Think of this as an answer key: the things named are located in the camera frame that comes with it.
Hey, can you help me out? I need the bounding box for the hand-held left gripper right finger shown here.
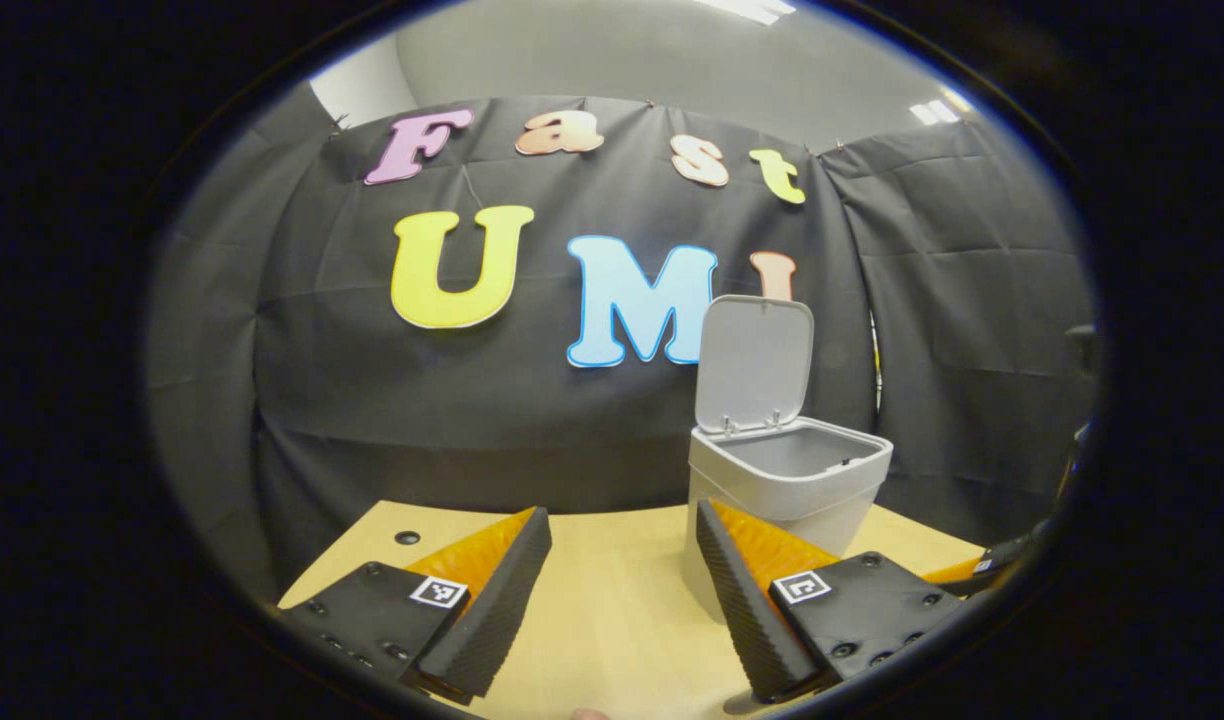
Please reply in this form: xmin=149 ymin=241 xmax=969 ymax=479
xmin=695 ymin=498 xmax=965 ymax=703

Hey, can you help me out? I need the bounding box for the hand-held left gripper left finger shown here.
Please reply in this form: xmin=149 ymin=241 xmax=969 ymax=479
xmin=277 ymin=506 xmax=553 ymax=701

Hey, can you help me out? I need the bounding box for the white desktop garbage bin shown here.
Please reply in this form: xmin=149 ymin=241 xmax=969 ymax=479
xmin=680 ymin=295 xmax=895 ymax=626

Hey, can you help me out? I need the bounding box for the wooden desktop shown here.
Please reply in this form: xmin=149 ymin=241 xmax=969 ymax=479
xmin=277 ymin=500 xmax=988 ymax=720

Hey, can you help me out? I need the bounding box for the black backdrop cloth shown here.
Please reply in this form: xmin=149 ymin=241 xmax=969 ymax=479
xmin=144 ymin=82 xmax=1103 ymax=601

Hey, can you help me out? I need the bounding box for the long ceiling light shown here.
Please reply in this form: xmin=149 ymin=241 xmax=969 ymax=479
xmin=692 ymin=0 xmax=798 ymax=26

